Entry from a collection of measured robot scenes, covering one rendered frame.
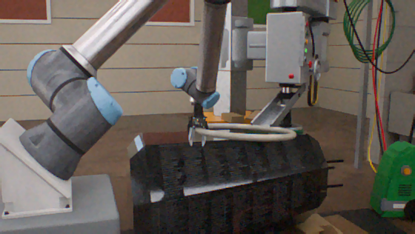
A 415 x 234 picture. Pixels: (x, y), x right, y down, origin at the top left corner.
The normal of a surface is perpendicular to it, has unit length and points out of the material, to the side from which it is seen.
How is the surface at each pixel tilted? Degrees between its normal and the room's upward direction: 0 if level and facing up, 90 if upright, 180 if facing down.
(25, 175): 90
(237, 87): 90
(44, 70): 61
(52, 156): 77
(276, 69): 90
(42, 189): 90
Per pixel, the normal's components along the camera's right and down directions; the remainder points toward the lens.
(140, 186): -0.53, -0.41
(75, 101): -0.23, -0.40
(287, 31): -0.50, 0.14
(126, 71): 0.29, 0.15
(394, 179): -0.07, 0.16
